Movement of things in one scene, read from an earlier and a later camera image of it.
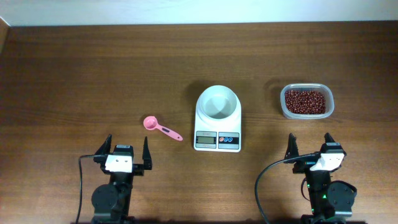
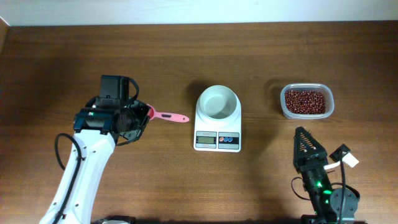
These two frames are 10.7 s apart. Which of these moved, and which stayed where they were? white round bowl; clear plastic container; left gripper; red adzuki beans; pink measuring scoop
Moved: left gripper; pink measuring scoop
Stayed: clear plastic container; red adzuki beans; white round bowl
